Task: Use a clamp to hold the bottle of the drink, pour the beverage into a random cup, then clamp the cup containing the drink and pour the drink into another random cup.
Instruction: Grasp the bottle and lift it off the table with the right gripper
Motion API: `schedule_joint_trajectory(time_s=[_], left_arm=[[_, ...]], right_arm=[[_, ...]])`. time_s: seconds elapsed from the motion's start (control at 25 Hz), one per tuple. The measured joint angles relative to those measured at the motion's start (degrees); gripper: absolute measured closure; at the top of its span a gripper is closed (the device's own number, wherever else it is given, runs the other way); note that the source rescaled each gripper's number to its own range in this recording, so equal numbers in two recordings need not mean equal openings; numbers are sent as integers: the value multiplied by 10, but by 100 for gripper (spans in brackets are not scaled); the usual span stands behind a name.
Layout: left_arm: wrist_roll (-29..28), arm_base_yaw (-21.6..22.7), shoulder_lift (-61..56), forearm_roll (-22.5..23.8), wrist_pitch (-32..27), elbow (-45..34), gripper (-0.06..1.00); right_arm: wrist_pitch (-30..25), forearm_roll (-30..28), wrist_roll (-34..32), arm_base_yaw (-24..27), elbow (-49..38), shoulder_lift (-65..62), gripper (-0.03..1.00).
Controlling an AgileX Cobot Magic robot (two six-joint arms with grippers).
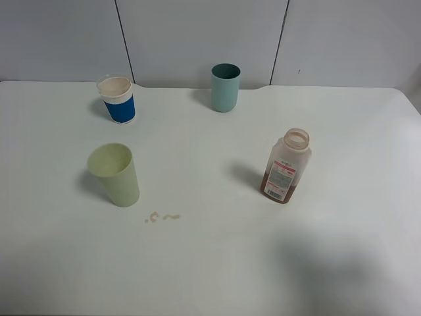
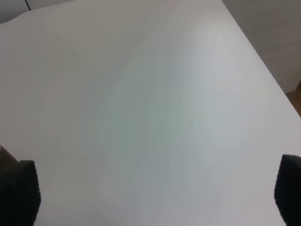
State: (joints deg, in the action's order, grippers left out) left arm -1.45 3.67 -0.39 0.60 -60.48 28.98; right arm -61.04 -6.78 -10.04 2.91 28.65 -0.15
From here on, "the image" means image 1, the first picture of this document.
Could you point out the clear plastic beverage bottle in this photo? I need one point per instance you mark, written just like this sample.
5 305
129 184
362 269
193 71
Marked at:
286 164

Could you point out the teal plastic cup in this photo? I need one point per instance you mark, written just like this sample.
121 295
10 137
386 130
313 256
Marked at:
224 86

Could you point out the blue and white paper cup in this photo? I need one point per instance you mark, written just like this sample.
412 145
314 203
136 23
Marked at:
117 95

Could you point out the light green plastic cup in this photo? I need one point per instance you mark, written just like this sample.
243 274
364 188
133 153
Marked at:
113 166

